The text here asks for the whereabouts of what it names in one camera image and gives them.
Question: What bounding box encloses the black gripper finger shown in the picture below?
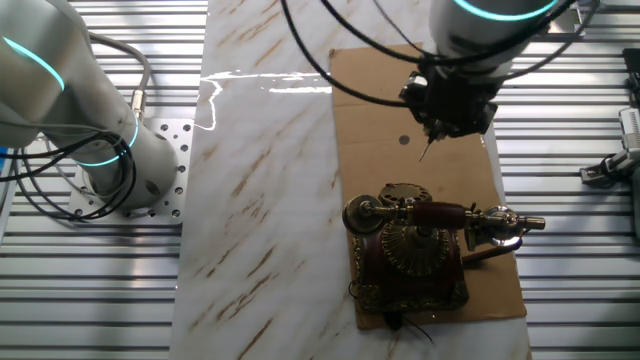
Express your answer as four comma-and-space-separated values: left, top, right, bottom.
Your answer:
398, 71, 444, 144
439, 117, 496, 140

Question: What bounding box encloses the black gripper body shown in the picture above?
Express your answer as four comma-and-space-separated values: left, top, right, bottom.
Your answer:
417, 62, 500, 139

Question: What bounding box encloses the black screwdriver green cap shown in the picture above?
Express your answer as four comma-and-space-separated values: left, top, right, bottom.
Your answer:
417, 132, 437, 164

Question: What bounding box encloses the brown phone handset cord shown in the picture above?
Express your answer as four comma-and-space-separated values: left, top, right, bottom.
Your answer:
460, 237, 524, 266

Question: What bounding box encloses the brown cardboard sheet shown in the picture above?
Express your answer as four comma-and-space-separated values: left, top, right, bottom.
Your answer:
169, 0, 531, 360
328, 43, 528, 330

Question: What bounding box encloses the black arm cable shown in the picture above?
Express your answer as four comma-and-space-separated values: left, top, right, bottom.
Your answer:
279, 0, 601, 109

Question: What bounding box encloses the silver ribbed camera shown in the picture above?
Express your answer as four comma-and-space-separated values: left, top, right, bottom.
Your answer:
618, 107, 640, 151

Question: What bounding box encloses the thin black phone wire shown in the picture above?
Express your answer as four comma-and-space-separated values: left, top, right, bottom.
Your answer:
348, 277, 436, 346

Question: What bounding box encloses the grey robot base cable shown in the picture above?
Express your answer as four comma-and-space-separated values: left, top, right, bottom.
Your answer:
87, 32, 153, 121

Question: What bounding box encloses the black base cable bundle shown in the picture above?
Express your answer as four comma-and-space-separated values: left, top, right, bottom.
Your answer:
0, 130, 138, 221

